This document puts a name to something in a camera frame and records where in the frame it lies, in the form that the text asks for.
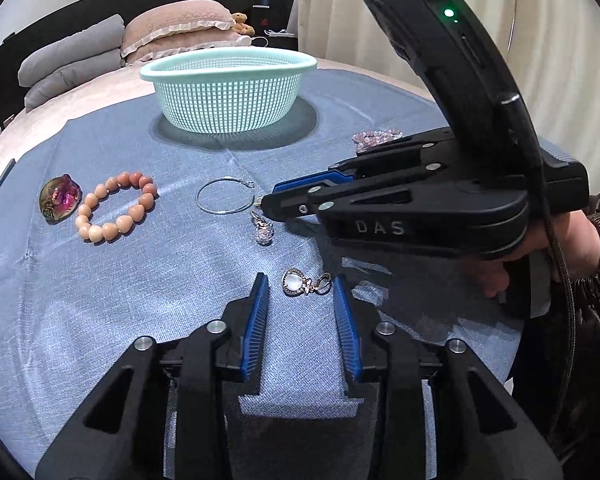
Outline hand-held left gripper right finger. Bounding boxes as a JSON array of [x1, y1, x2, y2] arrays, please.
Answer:
[[332, 275, 563, 480]]

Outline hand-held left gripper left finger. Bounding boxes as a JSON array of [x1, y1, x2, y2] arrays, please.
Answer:
[[35, 272, 271, 480]]

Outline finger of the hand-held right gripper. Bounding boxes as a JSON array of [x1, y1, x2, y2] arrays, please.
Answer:
[[271, 126, 462, 195], [259, 179, 457, 222]]

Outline clear crystal pendant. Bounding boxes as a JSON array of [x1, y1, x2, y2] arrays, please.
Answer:
[[250, 210, 276, 247]]

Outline gold pendant with white stone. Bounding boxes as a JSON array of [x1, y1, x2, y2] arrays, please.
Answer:
[[281, 267, 311, 297]]

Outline pink bead bracelet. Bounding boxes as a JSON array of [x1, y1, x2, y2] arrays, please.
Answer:
[[352, 130, 405, 153]]

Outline silver hoop earring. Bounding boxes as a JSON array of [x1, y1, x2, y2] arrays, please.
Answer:
[[196, 177, 261, 215]]

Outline mint green plastic basket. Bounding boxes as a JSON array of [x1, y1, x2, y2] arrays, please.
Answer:
[[140, 50, 318, 135]]

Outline orange bead bracelet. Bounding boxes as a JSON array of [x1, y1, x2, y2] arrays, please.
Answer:
[[75, 171, 159, 243]]

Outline person's right hand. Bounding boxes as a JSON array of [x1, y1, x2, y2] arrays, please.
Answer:
[[472, 207, 600, 298]]

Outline blue cloth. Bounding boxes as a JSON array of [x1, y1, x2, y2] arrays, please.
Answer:
[[0, 65, 556, 480]]

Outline cream curtain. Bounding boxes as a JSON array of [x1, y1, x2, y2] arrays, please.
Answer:
[[285, 0, 600, 146]]

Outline black box with red triangle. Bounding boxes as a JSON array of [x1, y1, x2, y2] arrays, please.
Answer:
[[251, 4, 273, 31]]

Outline brown teddy bear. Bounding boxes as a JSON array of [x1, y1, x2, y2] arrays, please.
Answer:
[[230, 11, 256, 36]]

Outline pink frilled pillow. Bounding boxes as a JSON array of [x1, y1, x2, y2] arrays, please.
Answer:
[[121, 2, 241, 47], [120, 30, 253, 63]]

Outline grey folded quilt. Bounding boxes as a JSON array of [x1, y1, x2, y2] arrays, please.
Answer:
[[17, 14, 126, 88], [24, 50, 126, 113]]

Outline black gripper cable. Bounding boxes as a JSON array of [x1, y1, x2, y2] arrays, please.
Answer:
[[497, 92, 581, 441]]

